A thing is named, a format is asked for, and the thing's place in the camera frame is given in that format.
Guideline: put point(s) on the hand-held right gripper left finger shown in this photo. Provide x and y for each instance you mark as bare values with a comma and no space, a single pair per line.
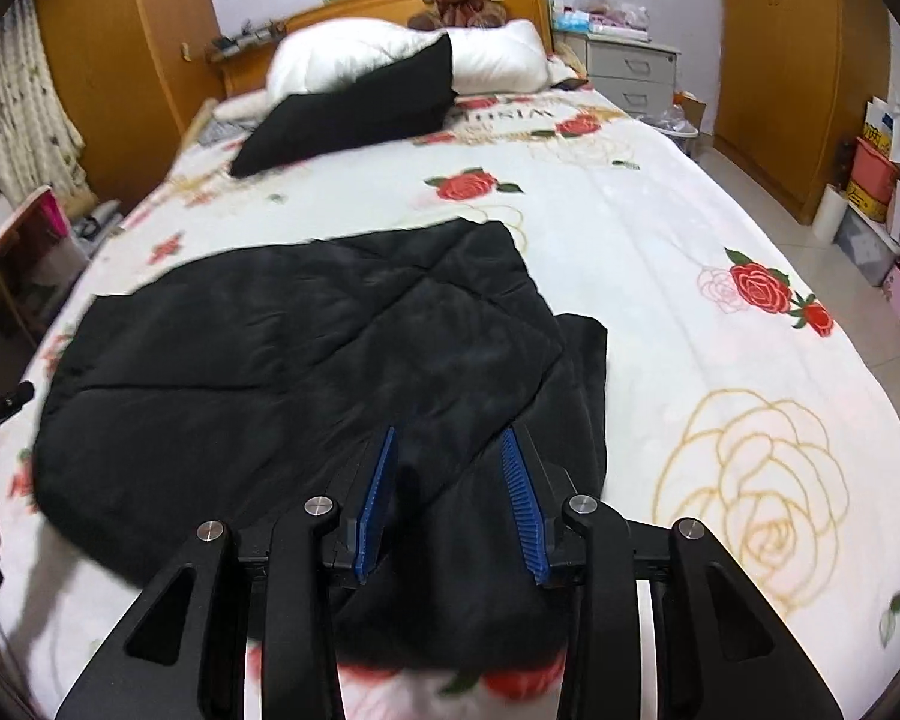
379,502

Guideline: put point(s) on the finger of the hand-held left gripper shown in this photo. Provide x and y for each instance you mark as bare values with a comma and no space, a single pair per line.
4,405

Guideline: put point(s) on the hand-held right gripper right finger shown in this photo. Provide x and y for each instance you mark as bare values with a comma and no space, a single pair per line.
521,510

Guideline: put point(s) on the black jacket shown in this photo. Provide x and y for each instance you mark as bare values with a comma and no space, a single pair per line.
270,375

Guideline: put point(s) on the wooden side desk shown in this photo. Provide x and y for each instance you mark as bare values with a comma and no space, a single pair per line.
4,240

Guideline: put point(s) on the pink bag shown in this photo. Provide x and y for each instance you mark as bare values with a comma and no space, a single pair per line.
56,217

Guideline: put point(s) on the patterned curtain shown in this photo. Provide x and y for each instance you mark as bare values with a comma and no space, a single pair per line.
22,112

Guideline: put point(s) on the floral bed sheet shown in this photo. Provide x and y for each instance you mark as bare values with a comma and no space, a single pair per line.
667,217

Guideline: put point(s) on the wooden wardrobe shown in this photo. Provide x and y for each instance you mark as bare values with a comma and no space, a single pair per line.
787,67
120,67

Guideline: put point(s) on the black pillow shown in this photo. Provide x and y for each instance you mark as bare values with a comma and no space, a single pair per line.
345,116

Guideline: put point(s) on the white waste bin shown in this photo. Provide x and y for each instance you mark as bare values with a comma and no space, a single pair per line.
679,131

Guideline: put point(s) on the white paper roll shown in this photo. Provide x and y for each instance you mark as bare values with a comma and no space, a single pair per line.
830,214

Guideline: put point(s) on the pile of small dark items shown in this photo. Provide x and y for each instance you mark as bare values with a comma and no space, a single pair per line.
244,41

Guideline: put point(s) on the small cardboard box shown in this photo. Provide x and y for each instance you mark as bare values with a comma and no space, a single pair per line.
694,109

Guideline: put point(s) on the grey drawer nightstand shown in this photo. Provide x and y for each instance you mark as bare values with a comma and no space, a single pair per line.
630,75

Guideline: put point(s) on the white pillow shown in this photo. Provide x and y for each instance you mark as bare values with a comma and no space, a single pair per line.
330,52

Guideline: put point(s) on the wooden headboard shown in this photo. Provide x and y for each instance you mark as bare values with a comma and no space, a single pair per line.
360,15

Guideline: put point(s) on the pile of items on nightstand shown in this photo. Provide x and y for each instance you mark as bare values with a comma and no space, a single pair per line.
607,15

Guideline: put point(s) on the white paper bag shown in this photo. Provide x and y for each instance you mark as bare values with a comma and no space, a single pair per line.
896,127

